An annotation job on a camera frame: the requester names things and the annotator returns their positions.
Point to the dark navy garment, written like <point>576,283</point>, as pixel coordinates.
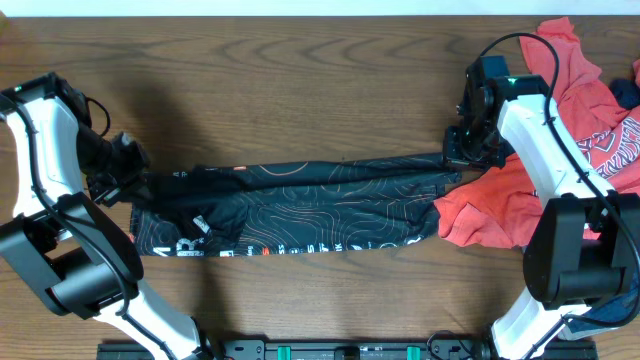
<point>626,93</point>

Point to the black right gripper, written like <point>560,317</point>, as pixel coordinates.
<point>454,154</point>

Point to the red printed t-shirt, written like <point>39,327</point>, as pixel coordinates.
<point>501,209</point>

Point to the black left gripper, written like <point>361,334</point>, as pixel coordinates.
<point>138,180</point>

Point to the black orange-patterned jersey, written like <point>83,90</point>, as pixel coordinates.
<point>291,208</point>

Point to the blue denim jeans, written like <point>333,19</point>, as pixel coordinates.
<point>614,310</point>

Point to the black mounting rail base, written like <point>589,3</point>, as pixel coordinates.
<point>442,346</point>

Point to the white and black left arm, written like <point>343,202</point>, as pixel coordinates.
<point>72,255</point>

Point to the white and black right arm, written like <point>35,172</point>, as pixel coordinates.
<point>582,253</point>

